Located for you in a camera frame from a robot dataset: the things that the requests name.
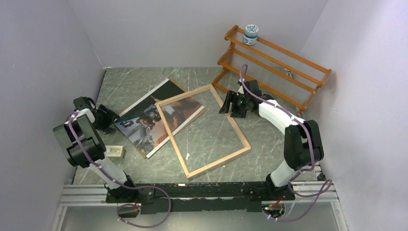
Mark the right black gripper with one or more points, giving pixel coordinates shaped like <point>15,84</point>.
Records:
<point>233,97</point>

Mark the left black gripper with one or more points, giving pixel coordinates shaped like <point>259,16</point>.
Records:
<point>110,117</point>

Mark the wooden picture frame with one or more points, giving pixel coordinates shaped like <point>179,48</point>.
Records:
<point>210,140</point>

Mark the printed photo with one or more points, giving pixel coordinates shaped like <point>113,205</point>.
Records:
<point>149,118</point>

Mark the clear glass pane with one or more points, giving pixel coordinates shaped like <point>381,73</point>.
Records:
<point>172,170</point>

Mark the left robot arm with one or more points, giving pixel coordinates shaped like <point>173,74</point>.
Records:
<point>83,147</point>

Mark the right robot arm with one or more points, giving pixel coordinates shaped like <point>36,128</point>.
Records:
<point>302,140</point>

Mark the small staples box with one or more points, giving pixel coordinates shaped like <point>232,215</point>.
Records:
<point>115,151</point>

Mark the brown backing board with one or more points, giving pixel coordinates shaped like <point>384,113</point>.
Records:
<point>181,91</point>

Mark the orange wooden rack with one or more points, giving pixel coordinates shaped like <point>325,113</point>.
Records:
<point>285,74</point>

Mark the small blue white jar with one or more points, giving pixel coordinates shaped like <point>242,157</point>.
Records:
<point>250,35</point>

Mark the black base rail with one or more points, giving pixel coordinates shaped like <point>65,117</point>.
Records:
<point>250,196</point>

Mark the aluminium table rail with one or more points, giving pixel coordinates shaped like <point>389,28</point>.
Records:
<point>307,192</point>

